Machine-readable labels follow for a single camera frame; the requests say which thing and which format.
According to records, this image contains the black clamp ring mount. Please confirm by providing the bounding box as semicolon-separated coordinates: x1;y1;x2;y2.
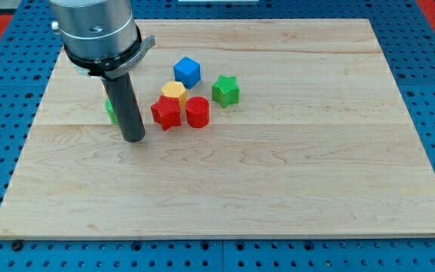
63;25;156;80

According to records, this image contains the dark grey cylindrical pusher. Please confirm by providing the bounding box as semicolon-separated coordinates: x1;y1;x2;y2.
102;73;146;143

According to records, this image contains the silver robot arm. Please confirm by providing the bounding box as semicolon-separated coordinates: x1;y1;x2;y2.
49;0;156;143

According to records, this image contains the blue cube block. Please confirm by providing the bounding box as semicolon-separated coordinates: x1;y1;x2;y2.
173;57;201;89

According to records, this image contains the green block behind pusher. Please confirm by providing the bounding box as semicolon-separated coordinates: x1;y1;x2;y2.
104;98;119;125

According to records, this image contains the red star block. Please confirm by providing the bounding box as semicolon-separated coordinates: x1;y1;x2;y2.
150;95;181;131

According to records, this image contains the yellow hexagon block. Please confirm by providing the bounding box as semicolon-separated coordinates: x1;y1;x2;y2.
162;81;187;110

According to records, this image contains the red cylinder block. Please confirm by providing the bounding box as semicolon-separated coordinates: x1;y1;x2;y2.
185;97;210;128

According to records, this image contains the green star block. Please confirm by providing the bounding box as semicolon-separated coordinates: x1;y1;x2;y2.
211;75;240;109

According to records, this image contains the light wooden board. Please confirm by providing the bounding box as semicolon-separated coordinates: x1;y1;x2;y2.
0;19;435;240

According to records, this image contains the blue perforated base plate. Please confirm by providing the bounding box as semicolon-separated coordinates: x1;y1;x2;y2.
0;1;435;271

